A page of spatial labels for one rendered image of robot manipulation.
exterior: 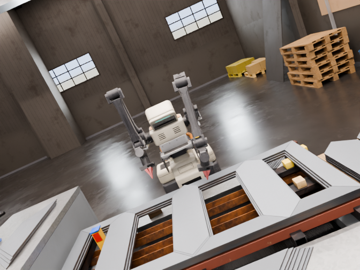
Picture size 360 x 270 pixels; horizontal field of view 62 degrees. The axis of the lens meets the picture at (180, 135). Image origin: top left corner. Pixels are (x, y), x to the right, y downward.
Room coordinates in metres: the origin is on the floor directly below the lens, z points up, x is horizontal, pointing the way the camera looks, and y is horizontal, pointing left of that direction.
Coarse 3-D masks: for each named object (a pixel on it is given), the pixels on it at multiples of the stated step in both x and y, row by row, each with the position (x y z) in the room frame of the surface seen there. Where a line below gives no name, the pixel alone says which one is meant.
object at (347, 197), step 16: (272, 160) 1.73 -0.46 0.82; (224, 176) 1.77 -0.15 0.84; (352, 192) 1.09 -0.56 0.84; (160, 208) 1.78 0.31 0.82; (256, 208) 1.31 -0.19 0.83; (320, 208) 1.10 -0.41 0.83; (208, 224) 1.34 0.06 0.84; (272, 224) 1.11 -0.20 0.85; (288, 224) 1.11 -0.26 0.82; (240, 240) 1.12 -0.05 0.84; (80, 256) 1.60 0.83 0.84; (128, 256) 1.38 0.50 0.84; (192, 256) 1.14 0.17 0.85; (208, 256) 1.13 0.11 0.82
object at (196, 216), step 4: (200, 212) 1.46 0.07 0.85; (188, 216) 1.48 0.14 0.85; (192, 216) 1.46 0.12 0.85; (196, 216) 1.44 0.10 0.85; (200, 216) 1.42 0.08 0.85; (204, 216) 1.40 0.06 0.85; (180, 220) 1.47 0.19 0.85; (184, 220) 1.46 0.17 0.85; (188, 220) 1.44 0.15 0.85; (192, 220) 1.42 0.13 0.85; (196, 220) 1.40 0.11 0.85; (176, 224) 1.45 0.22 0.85; (180, 224) 1.43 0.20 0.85; (184, 224) 1.41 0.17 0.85; (176, 228) 1.41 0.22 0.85
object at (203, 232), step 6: (204, 228) 1.30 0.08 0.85; (186, 234) 1.32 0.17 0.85; (192, 234) 1.30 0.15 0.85; (198, 234) 1.28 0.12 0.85; (204, 234) 1.26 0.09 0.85; (174, 240) 1.32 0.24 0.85; (180, 240) 1.30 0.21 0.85; (186, 240) 1.27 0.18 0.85; (192, 240) 1.25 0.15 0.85; (174, 246) 1.27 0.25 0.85; (180, 246) 1.25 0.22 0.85
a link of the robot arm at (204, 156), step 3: (207, 141) 1.73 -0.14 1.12; (207, 144) 1.72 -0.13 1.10; (195, 147) 1.73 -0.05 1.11; (198, 147) 1.74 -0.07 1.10; (201, 147) 1.72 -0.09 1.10; (204, 147) 1.70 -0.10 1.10; (198, 150) 1.70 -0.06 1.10; (201, 150) 1.68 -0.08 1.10; (204, 150) 1.66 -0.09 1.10; (201, 153) 1.65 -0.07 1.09; (204, 153) 1.65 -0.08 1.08; (207, 153) 1.66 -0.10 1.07; (201, 156) 1.65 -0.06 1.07; (204, 156) 1.65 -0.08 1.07; (207, 156) 1.65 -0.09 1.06; (201, 159) 1.65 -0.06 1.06; (204, 159) 1.65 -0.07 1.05; (207, 159) 1.65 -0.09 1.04
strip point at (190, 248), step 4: (196, 240) 1.24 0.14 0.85; (200, 240) 1.23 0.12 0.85; (204, 240) 1.21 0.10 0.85; (188, 244) 1.24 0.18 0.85; (192, 244) 1.22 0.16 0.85; (196, 244) 1.21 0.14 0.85; (200, 244) 1.20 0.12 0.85; (176, 248) 1.25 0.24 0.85; (180, 248) 1.24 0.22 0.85; (184, 248) 1.22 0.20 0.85; (188, 248) 1.21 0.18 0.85; (192, 248) 1.19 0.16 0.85; (196, 248) 1.18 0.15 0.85; (184, 252) 1.19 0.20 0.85; (188, 252) 1.18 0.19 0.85; (192, 252) 1.17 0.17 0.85
